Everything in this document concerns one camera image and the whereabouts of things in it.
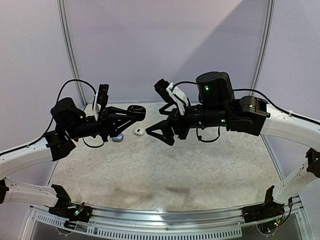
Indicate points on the white earbud charging case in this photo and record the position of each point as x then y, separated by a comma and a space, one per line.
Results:
139, 132

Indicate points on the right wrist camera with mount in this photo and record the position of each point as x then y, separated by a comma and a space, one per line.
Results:
172, 95

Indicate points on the right aluminium frame post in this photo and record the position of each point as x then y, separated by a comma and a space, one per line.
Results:
266, 29

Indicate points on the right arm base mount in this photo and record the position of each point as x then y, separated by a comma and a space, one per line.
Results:
269, 209

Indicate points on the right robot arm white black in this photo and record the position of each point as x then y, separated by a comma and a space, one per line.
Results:
253, 115

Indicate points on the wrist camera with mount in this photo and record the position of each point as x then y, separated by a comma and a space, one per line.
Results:
172, 95
100, 101

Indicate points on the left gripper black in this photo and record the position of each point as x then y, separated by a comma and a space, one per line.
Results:
107, 123

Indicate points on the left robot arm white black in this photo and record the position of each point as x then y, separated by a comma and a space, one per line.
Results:
72, 124

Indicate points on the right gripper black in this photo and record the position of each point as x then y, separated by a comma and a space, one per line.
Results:
180, 122

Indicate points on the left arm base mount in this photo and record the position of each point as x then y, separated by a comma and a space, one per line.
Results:
66, 209

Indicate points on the black earbud charging case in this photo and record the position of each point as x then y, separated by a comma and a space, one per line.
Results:
138, 111

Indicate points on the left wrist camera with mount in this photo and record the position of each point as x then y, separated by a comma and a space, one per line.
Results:
100, 101

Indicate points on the aluminium frame post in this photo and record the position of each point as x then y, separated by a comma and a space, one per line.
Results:
61, 6
266, 29

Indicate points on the aluminium front rail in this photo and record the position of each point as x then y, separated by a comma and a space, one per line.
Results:
122, 224

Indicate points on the left aluminium frame post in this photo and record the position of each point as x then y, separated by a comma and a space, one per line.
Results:
61, 6

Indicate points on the blue-grey earbud charging case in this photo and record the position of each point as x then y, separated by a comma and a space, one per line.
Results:
118, 138

